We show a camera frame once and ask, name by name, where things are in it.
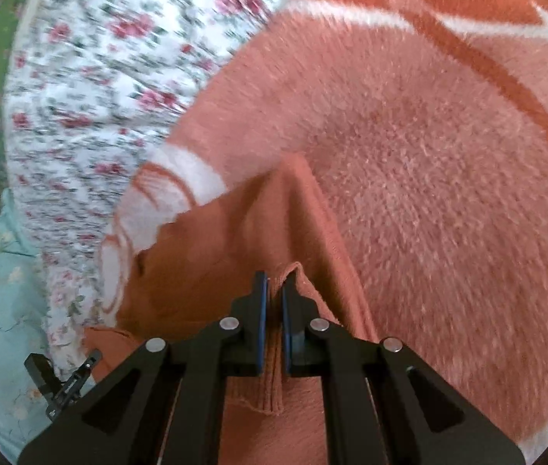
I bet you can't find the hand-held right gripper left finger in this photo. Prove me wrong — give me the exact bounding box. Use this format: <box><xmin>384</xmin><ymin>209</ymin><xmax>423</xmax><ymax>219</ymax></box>
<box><xmin>17</xmin><ymin>271</ymin><xmax>270</xmax><ymax>465</ymax></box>

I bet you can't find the orange knit garment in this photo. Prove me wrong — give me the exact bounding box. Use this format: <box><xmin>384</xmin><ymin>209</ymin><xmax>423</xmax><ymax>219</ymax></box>
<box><xmin>82</xmin><ymin>152</ymin><xmax>381</xmax><ymax>465</ymax></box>

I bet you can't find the orange and white fleece blanket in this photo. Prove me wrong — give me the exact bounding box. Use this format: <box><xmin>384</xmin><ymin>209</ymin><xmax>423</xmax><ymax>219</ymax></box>
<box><xmin>97</xmin><ymin>0</ymin><xmax>548</xmax><ymax>465</ymax></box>

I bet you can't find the light blue patterned cloth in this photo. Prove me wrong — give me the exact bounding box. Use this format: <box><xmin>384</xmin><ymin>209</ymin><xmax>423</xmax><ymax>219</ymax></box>
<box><xmin>0</xmin><ymin>189</ymin><xmax>95</xmax><ymax>461</ymax></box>

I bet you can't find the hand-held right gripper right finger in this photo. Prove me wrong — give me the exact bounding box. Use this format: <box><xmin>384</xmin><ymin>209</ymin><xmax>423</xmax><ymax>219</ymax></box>
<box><xmin>281</xmin><ymin>271</ymin><xmax>529</xmax><ymax>465</ymax></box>

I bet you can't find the floral bed sheet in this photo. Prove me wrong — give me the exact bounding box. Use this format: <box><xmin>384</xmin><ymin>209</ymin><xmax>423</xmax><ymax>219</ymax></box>
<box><xmin>5</xmin><ymin>0</ymin><xmax>333</xmax><ymax>383</ymax></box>

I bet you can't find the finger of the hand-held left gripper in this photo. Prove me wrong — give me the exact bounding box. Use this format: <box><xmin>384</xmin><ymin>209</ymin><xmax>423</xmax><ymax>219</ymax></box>
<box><xmin>24</xmin><ymin>349</ymin><xmax>101</xmax><ymax>421</ymax></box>

